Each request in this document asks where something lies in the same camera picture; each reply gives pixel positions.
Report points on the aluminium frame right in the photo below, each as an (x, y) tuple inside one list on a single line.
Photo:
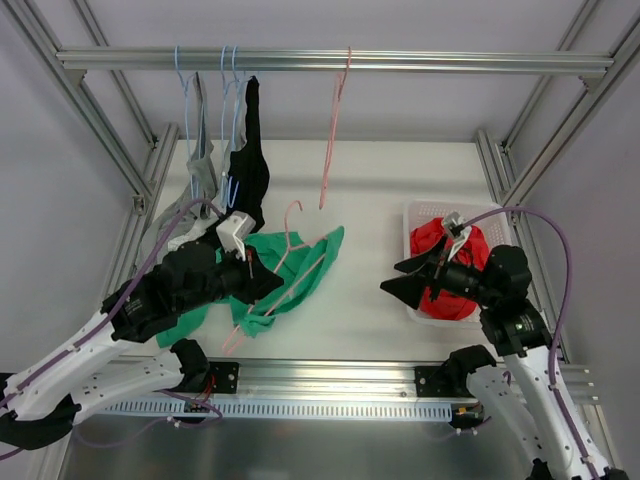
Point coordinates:
[(569, 167)]

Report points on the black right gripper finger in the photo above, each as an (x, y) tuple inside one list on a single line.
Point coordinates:
[(409, 291), (434, 258)]

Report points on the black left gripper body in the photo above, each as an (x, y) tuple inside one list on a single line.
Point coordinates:
[(245, 273)]

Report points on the black tank top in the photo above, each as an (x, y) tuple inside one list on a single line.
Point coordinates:
[(249, 170)]

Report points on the blue wire hanger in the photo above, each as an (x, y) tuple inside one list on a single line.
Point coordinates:
[(235, 141), (226, 145), (186, 81)]

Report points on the aluminium frame left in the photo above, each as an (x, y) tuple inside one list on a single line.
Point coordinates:
[(146, 181)]

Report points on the black left arm base bracket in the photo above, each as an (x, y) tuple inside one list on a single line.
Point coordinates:
[(220, 375)]

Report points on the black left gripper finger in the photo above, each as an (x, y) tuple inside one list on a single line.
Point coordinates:
[(262, 288), (257, 270)]

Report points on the aluminium front table rail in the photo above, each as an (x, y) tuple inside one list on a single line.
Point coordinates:
[(325, 380)]

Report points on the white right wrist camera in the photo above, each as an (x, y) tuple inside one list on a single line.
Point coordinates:
[(455, 229)]

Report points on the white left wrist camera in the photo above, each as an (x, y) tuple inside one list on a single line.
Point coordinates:
[(233, 231)]

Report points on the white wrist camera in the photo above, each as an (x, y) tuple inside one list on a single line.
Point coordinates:
[(455, 229), (233, 231)]

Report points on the aluminium frame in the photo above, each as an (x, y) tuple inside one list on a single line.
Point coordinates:
[(569, 167), (146, 181)]

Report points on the white slotted cable duct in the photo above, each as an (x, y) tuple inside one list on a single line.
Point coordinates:
[(235, 408)]

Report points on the black right arm base bracket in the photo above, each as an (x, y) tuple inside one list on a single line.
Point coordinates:
[(448, 380)]

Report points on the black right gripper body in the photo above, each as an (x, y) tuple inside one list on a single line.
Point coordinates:
[(436, 273)]

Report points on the pink wire hanger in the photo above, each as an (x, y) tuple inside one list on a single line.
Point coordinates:
[(339, 85)]

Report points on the grey tank top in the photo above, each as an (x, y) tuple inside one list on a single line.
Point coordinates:
[(191, 218)]

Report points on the red tank top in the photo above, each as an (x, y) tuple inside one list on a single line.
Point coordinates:
[(448, 306)]

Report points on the aluminium hanging rail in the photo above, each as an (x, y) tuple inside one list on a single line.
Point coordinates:
[(557, 63)]

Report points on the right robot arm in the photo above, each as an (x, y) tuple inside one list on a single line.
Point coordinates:
[(516, 378)]

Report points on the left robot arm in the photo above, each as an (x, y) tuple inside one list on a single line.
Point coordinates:
[(43, 403)]

